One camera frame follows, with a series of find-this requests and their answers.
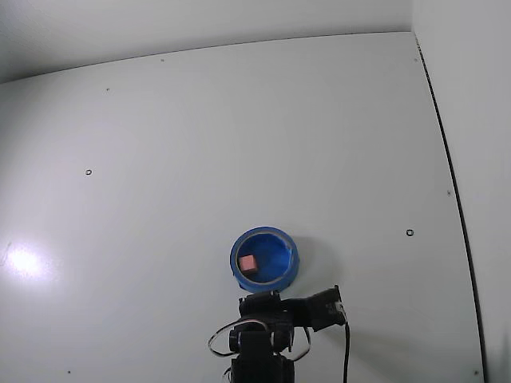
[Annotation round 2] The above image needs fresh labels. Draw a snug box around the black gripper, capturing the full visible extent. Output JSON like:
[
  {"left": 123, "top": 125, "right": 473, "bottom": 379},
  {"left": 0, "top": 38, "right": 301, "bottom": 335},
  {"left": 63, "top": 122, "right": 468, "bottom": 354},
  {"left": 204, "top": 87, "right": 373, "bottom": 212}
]
[{"left": 238, "top": 290, "right": 297, "bottom": 329}]

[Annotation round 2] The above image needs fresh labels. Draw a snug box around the blue tape roll bin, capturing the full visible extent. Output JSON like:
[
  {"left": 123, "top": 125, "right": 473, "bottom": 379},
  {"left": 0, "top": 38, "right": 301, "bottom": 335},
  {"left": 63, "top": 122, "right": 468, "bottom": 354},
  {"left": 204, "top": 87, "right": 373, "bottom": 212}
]
[{"left": 230, "top": 226, "right": 300, "bottom": 297}]

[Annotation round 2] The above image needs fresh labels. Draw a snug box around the white looped servo cable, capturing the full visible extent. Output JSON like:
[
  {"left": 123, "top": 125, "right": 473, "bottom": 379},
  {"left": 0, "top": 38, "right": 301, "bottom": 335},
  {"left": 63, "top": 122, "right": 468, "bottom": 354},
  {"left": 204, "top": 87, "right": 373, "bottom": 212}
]
[
  {"left": 284, "top": 326, "right": 313, "bottom": 361},
  {"left": 207, "top": 316, "right": 265, "bottom": 357}
]

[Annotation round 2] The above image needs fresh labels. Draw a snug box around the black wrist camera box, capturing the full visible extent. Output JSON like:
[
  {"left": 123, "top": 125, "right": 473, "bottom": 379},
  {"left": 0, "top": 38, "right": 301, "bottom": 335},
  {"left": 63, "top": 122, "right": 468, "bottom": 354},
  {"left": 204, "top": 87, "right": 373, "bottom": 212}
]
[{"left": 306, "top": 284, "right": 346, "bottom": 333}]

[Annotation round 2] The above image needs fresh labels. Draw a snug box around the black camera cable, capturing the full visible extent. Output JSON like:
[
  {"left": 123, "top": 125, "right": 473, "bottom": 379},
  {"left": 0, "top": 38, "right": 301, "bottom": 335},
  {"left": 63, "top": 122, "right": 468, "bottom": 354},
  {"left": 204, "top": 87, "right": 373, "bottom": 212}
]
[{"left": 341, "top": 314, "right": 352, "bottom": 383}]

